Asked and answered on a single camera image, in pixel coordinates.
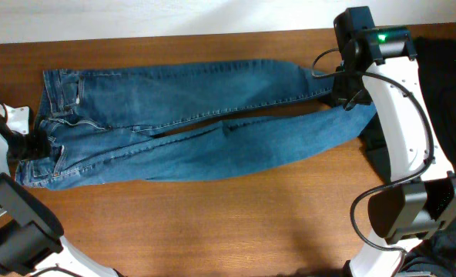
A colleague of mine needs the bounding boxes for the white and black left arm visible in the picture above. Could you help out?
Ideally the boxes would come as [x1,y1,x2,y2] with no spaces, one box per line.
[0,135,121,277]

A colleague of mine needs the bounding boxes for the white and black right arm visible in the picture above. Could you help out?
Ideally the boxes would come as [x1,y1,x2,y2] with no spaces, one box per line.
[332,6,456,276]

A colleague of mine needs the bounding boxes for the black garment pile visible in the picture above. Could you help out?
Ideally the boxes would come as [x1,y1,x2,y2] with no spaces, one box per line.
[358,36,456,277]

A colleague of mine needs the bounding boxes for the blue denim jeans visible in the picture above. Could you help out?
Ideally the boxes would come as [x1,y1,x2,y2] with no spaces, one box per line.
[15,59,376,190]

